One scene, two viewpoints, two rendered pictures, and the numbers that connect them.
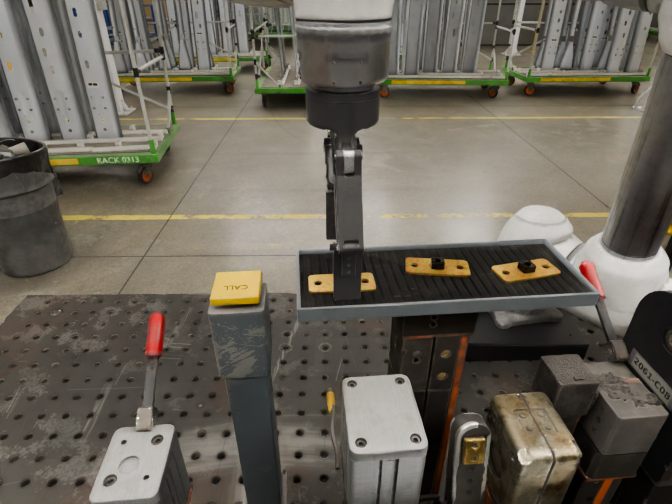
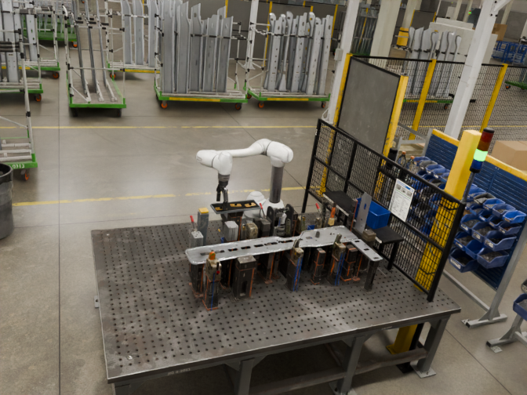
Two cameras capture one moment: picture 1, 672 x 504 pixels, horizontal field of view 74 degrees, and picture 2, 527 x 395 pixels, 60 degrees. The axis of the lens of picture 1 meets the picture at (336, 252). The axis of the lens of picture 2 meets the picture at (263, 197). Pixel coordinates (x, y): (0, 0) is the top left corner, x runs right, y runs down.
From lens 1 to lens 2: 295 cm
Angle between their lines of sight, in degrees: 22
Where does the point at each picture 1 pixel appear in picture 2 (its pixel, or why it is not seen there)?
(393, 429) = (233, 226)
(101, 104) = not seen: outside the picture
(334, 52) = (224, 177)
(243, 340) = (205, 219)
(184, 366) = (162, 242)
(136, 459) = (197, 234)
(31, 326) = (103, 237)
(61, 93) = not seen: outside the picture
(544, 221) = (256, 195)
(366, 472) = (230, 231)
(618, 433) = (263, 226)
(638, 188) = (272, 188)
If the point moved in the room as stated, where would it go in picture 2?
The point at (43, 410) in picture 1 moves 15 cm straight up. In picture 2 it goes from (131, 254) to (131, 237)
